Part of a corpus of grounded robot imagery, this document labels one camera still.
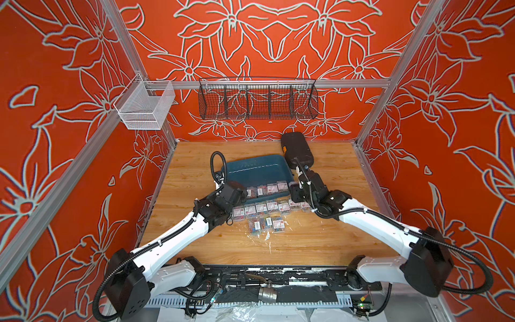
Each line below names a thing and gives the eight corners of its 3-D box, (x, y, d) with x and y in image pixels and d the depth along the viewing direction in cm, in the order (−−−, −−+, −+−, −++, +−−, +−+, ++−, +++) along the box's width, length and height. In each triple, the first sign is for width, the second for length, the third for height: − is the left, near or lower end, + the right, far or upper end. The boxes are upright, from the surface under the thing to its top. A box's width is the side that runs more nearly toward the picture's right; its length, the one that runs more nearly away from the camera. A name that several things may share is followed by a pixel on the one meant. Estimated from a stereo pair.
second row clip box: (248, 233, 86) (248, 231, 84) (248, 221, 90) (248, 219, 88) (261, 233, 86) (261, 231, 84) (260, 221, 90) (261, 219, 88)
